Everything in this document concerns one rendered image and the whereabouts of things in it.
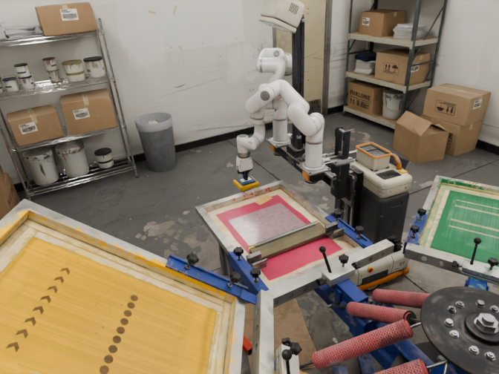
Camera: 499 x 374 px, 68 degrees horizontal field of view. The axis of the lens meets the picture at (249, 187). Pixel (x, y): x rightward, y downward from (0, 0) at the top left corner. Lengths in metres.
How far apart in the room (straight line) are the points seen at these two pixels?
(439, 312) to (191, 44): 4.52
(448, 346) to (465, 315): 0.12
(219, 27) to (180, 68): 0.74
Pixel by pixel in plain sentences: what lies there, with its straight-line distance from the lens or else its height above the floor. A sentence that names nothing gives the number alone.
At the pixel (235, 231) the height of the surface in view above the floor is 0.95.
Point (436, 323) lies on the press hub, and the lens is 1.13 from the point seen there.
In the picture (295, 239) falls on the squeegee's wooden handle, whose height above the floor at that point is 0.99.
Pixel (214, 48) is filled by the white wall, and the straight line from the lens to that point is 5.27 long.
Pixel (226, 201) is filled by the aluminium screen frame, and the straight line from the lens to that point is 2.17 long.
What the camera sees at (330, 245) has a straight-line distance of 1.87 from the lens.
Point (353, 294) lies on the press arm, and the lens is 1.52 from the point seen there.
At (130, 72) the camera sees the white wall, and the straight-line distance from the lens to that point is 4.99.
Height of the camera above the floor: 2.12
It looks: 30 degrees down
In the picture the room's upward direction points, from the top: 4 degrees counter-clockwise
